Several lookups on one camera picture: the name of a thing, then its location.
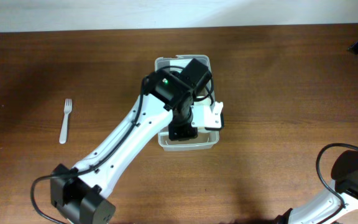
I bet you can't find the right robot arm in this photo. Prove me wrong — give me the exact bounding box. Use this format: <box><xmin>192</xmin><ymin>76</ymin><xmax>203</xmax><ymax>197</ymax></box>
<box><xmin>273</xmin><ymin>142</ymin><xmax>358</xmax><ymax>224</ymax></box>

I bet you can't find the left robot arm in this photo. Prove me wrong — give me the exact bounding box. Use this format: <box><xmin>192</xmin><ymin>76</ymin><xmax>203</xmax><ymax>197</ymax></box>
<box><xmin>50</xmin><ymin>55</ymin><xmax>224</xmax><ymax>223</ymax></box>

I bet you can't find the clear plastic container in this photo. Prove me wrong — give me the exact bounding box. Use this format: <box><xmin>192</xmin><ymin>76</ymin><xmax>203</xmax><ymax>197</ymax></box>
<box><xmin>155</xmin><ymin>55</ymin><xmax>220</xmax><ymax>151</ymax></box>

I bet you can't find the grey plastic fork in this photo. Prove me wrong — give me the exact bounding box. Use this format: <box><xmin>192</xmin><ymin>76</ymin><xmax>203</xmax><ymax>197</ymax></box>
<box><xmin>59</xmin><ymin>98</ymin><xmax>73</xmax><ymax>144</ymax></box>

